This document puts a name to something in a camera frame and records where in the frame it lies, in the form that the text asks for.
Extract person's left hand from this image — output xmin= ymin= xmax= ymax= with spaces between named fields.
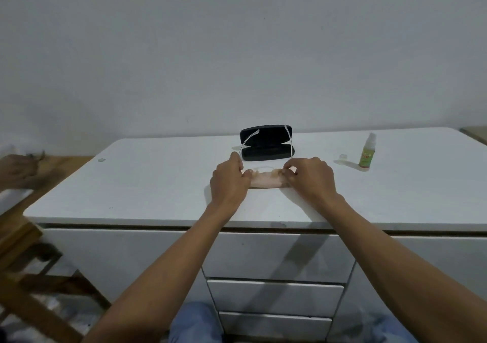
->
xmin=210 ymin=151 xmax=253 ymax=213

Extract person's right hand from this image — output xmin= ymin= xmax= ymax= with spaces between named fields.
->
xmin=282 ymin=157 xmax=339 ymax=210

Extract beige cleaning cloth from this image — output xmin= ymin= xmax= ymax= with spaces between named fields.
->
xmin=249 ymin=168 xmax=292 ymax=190

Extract clear frame eyeglasses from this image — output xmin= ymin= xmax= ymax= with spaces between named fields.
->
xmin=239 ymin=125 xmax=296 ymax=180

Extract person's left forearm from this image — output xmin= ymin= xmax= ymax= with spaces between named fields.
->
xmin=81 ymin=198 xmax=235 ymax=343

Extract person's right forearm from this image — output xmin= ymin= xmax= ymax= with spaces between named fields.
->
xmin=317 ymin=193 xmax=487 ymax=343

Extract black eyeglasses case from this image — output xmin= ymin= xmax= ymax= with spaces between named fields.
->
xmin=240 ymin=125 xmax=296 ymax=162

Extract large white drawer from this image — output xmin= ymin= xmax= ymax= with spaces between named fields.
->
xmin=201 ymin=232 xmax=357 ymax=284

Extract green spray bottle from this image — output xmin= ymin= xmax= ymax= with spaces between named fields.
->
xmin=358 ymin=132 xmax=377 ymax=169

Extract medium white drawer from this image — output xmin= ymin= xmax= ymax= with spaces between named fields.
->
xmin=207 ymin=279 xmax=345 ymax=318

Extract small white drawer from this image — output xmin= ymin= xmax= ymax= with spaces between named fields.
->
xmin=218 ymin=311 xmax=333 ymax=342

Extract person's left leg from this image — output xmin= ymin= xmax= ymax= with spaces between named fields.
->
xmin=168 ymin=302 xmax=224 ymax=343

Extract person's leg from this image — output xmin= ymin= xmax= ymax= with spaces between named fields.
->
xmin=363 ymin=313 xmax=420 ymax=343
xmin=168 ymin=302 xmax=224 ymax=343

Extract white drawer cabinet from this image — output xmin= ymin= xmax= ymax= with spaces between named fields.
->
xmin=23 ymin=127 xmax=487 ymax=343

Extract person's right leg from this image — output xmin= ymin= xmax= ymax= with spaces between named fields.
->
xmin=363 ymin=313 xmax=420 ymax=343

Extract wooden furniture corner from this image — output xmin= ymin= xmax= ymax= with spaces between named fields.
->
xmin=459 ymin=125 xmax=487 ymax=146

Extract wooden chair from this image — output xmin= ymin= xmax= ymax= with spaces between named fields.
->
xmin=0 ymin=152 xmax=112 ymax=343

